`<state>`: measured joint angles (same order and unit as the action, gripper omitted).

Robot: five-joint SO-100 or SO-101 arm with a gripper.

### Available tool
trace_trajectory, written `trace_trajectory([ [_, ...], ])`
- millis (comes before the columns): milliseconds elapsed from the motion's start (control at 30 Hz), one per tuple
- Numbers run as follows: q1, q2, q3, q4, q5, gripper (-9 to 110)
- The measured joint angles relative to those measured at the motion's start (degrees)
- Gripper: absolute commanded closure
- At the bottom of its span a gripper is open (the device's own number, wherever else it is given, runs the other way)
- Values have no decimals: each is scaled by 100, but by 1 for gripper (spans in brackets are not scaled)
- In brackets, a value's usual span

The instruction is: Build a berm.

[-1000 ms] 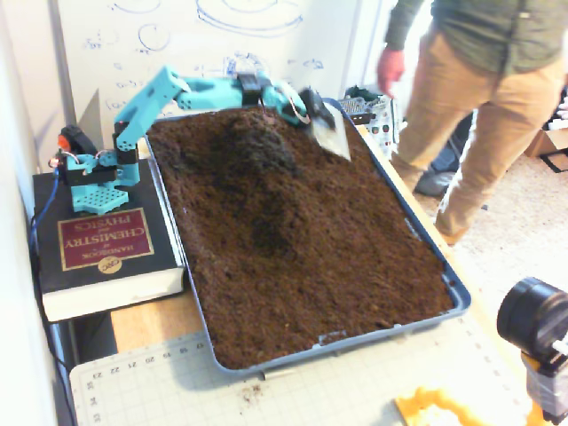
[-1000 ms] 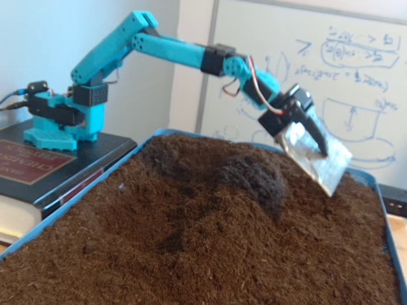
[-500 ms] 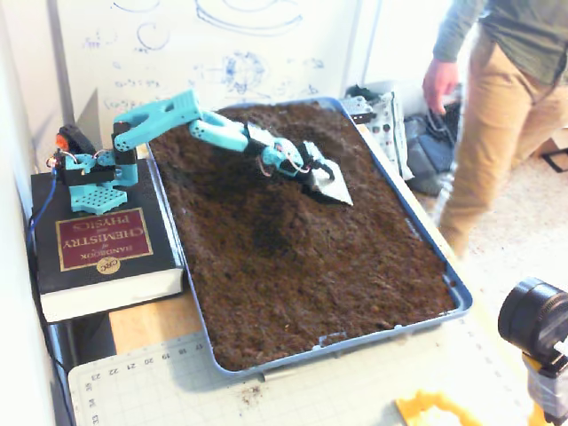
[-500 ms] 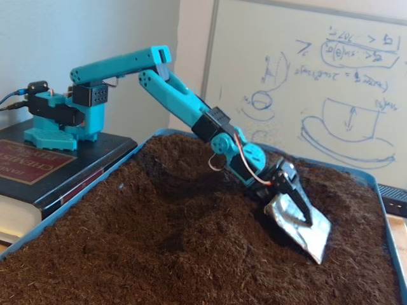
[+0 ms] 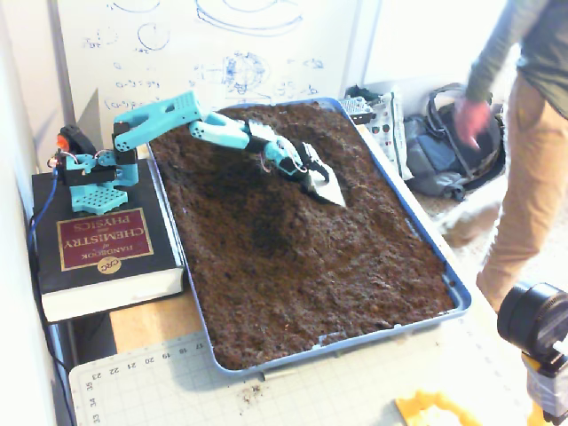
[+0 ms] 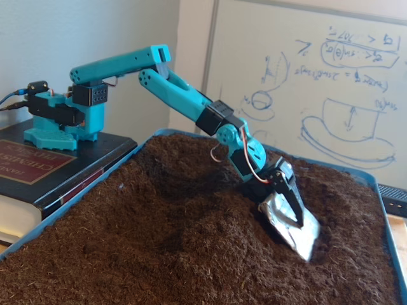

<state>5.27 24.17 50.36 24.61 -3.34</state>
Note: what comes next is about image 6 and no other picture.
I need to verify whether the black teal gripper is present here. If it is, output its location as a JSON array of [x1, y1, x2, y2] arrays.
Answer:
[[241, 155, 321, 262]]

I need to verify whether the brown soil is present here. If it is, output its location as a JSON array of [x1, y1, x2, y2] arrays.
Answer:
[[0, 132, 402, 305]]

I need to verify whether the blue plastic tray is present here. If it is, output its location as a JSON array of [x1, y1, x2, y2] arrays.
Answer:
[[0, 128, 407, 305]]

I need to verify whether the whiteboard with blue drawings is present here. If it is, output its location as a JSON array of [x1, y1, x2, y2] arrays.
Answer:
[[203, 0, 407, 188]]

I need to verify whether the black chemistry physics handbook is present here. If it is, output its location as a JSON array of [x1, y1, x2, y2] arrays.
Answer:
[[0, 122, 138, 247]]

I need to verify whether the red white servo cable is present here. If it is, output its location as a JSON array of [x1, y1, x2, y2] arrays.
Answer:
[[209, 128, 279, 185]]

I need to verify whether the black cable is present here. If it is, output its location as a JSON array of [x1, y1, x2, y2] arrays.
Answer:
[[0, 100, 30, 112]]

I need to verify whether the blue cable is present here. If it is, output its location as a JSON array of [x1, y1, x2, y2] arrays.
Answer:
[[0, 90, 29, 105]]

